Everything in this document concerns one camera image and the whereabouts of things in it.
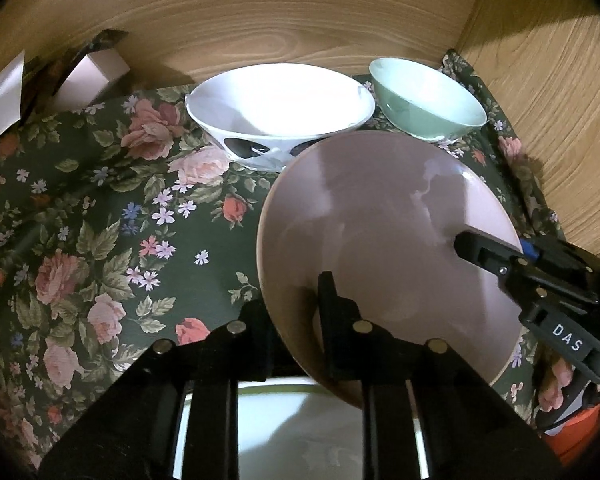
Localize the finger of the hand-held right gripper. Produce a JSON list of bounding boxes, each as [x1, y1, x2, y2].
[[521, 234, 600, 302], [454, 230, 597, 312]]

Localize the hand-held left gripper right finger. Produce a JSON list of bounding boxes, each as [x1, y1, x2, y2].
[[317, 270, 566, 480]]

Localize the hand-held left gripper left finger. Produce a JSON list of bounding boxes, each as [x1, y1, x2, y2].
[[37, 300, 302, 480]]

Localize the mint green plate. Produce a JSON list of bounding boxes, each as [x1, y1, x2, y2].
[[172, 375, 431, 480]]

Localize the pale pink bowl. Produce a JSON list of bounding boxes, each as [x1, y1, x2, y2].
[[256, 130, 526, 408]]

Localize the mint green bowl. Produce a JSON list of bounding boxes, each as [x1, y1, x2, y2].
[[369, 57, 487, 142]]

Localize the white bowl with black spots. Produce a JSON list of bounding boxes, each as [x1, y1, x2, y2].
[[186, 63, 376, 171]]

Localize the person's right hand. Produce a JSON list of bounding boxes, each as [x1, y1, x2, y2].
[[537, 350, 581, 411]]

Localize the orange cloth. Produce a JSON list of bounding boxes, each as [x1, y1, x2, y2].
[[540, 400, 600, 466]]

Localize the dark floral tablecloth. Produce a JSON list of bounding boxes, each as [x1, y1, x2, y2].
[[0, 50, 566, 466]]

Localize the small white box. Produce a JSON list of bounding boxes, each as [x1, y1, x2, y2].
[[60, 52, 131, 111]]

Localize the stack of white papers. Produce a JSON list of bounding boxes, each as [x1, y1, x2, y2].
[[0, 50, 26, 156]]

